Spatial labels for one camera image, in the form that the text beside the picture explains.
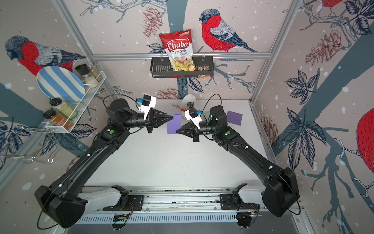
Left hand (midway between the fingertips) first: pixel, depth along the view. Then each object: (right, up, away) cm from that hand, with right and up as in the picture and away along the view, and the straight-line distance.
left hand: (172, 115), depth 57 cm
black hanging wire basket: (-12, +32, +37) cm, 50 cm away
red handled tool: (-2, +6, +41) cm, 42 cm away
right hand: (+1, -7, +7) cm, 10 cm away
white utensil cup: (+5, +12, +46) cm, 47 cm away
